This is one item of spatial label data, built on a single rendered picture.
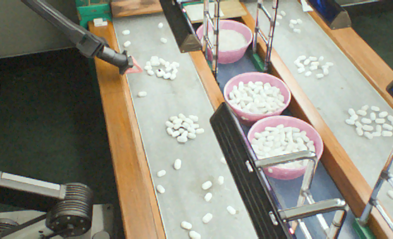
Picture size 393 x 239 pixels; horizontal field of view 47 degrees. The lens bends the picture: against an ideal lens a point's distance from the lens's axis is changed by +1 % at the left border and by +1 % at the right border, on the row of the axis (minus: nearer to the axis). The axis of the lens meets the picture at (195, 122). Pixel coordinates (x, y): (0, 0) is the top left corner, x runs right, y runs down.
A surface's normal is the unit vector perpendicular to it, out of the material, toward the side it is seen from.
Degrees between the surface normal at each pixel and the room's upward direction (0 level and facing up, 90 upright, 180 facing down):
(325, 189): 0
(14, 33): 90
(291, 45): 0
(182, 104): 0
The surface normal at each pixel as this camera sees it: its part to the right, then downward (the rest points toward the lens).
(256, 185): -0.82, -0.24
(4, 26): 0.27, 0.66
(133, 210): 0.00, -0.73
